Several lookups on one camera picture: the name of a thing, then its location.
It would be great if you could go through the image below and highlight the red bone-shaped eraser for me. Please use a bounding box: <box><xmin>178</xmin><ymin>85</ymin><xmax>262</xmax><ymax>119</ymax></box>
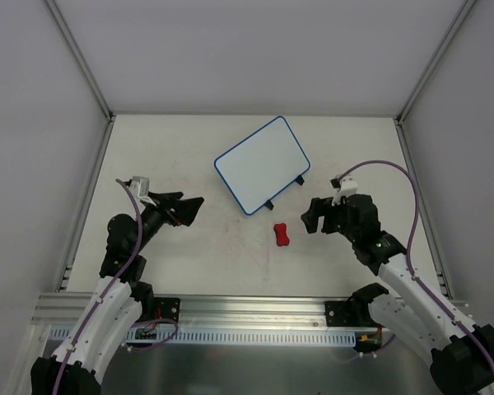
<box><xmin>273</xmin><ymin>223</ymin><xmax>290</xmax><ymax>247</ymax></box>

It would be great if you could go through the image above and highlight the blue framed whiteboard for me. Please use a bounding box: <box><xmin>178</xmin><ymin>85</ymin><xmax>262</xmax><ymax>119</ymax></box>
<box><xmin>213</xmin><ymin>116</ymin><xmax>311</xmax><ymax>216</ymax></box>

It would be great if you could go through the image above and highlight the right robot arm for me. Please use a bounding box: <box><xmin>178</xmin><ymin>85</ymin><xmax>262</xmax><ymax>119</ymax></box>
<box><xmin>301</xmin><ymin>194</ymin><xmax>494</xmax><ymax>394</ymax></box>

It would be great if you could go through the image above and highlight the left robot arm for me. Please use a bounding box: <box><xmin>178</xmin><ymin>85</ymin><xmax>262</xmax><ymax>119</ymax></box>
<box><xmin>30</xmin><ymin>192</ymin><xmax>204</xmax><ymax>394</ymax></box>

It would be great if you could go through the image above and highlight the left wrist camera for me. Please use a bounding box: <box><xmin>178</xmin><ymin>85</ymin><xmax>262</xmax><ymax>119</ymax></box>
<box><xmin>125</xmin><ymin>176</ymin><xmax>154</xmax><ymax>204</ymax></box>

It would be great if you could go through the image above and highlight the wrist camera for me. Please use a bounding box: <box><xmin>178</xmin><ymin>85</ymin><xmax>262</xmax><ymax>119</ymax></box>
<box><xmin>125</xmin><ymin>176</ymin><xmax>154</xmax><ymax>204</ymax></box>
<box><xmin>330</xmin><ymin>174</ymin><xmax>358</xmax><ymax>206</ymax></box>

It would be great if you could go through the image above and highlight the whiteboard wire stand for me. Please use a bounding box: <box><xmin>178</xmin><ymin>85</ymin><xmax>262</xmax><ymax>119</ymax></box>
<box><xmin>263</xmin><ymin>175</ymin><xmax>305</xmax><ymax>211</ymax></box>

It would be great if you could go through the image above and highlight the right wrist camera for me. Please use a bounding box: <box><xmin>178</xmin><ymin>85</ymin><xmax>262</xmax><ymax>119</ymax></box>
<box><xmin>330</xmin><ymin>174</ymin><xmax>358</xmax><ymax>206</ymax></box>

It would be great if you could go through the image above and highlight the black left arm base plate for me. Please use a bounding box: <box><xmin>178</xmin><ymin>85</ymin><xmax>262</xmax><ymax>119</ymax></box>
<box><xmin>153</xmin><ymin>296</ymin><xmax>181</xmax><ymax>323</ymax></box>

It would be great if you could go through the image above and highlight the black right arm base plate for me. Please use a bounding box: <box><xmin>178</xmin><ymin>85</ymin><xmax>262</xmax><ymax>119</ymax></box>
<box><xmin>324</xmin><ymin>300</ymin><xmax>357</xmax><ymax>328</ymax></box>

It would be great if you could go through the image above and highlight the right aluminium frame post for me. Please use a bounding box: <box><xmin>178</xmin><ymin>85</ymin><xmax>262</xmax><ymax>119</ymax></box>
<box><xmin>395</xmin><ymin>0</ymin><xmax>478</xmax><ymax>124</ymax></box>

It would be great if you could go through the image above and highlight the aluminium frame post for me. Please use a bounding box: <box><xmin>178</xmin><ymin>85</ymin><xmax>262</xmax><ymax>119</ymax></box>
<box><xmin>395</xmin><ymin>0</ymin><xmax>478</xmax><ymax>124</ymax></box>
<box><xmin>44</xmin><ymin>0</ymin><xmax>116</xmax><ymax>123</ymax></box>

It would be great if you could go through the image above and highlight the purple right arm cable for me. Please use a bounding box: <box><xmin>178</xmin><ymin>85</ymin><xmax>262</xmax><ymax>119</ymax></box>
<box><xmin>337</xmin><ymin>160</ymin><xmax>494</xmax><ymax>395</ymax></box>

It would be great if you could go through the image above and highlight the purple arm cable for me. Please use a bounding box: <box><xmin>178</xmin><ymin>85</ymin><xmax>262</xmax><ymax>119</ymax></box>
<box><xmin>337</xmin><ymin>160</ymin><xmax>494</xmax><ymax>395</ymax></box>
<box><xmin>49</xmin><ymin>178</ymin><xmax>180</xmax><ymax>395</ymax></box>

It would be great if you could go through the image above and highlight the white slotted cable duct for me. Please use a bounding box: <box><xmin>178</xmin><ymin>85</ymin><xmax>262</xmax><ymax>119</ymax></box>
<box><xmin>48</xmin><ymin>327</ymin><xmax>357</xmax><ymax>348</ymax></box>

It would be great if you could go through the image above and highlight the aluminium mounting rail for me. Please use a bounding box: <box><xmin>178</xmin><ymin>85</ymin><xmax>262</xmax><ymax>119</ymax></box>
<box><xmin>30</xmin><ymin>291</ymin><xmax>346</xmax><ymax>330</ymax></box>

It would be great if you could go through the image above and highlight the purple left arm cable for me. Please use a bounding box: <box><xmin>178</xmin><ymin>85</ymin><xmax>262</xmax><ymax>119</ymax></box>
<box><xmin>49</xmin><ymin>178</ymin><xmax>180</xmax><ymax>395</ymax></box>

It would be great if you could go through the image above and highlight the left aluminium frame post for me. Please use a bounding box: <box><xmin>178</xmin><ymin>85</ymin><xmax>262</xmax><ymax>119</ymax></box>
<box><xmin>44</xmin><ymin>0</ymin><xmax>116</xmax><ymax>123</ymax></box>

